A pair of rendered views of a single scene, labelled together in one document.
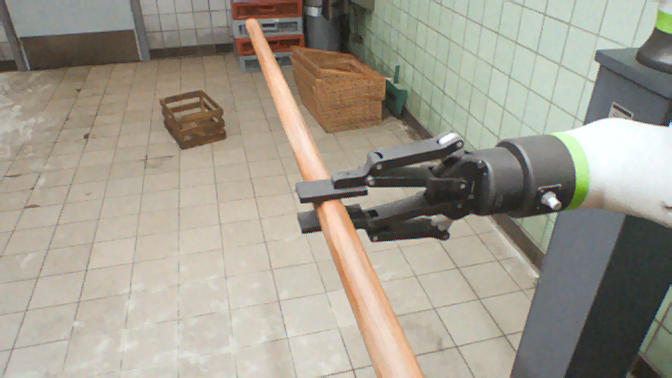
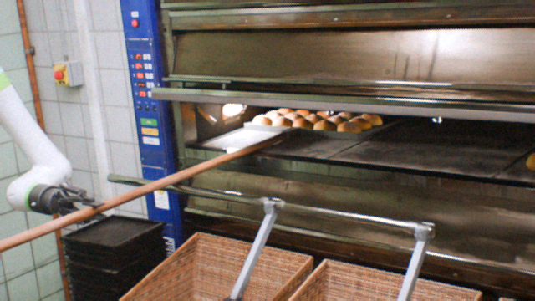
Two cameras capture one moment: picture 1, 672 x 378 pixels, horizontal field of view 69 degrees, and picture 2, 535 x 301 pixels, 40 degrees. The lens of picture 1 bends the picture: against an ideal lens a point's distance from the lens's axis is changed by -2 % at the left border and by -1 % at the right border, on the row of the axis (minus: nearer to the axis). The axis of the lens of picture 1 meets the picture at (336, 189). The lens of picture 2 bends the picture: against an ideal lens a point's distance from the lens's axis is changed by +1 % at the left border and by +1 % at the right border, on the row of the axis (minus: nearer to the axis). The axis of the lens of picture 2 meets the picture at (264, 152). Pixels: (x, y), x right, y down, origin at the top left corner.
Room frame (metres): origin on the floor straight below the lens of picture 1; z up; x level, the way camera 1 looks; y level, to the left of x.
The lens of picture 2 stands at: (1.24, 1.97, 1.84)
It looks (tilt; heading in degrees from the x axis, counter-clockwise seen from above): 14 degrees down; 234
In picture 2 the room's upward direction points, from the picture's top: 5 degrees counter-clockwise
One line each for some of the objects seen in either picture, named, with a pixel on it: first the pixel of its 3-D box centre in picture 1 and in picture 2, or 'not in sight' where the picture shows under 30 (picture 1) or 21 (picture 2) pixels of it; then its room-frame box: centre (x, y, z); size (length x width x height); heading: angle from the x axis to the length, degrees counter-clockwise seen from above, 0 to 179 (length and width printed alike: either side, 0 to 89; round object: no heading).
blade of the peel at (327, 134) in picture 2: not in sight; (323, 121); (-0.71, -0.27, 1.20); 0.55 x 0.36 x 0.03; 104
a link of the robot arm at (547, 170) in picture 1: (528, 178); (48, 199); (0.49, -0.22, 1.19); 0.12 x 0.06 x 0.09; 14
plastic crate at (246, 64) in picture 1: (269, 55); not in sight; (4.51, 0.62, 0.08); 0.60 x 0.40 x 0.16; 107
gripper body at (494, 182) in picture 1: (467, 184); (61, 202); (0.47, -0.15, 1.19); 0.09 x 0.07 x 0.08; 104
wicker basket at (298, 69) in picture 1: (333, 80); not in sight; (3.34, 0.02, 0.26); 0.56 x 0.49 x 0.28; 21
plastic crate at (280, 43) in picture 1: (268, 38); not in sight; (4.51, 0.62, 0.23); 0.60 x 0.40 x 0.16; 105
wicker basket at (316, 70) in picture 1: (336, 72); not in sight; (3.34, 0.00, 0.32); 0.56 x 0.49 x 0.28; 23
